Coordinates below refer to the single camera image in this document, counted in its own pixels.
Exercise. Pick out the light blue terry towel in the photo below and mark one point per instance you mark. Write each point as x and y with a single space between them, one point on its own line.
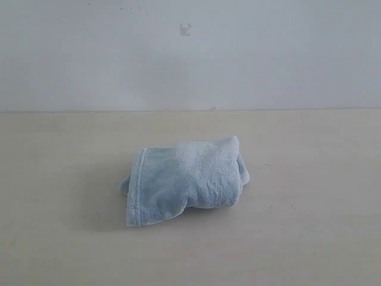
164 181

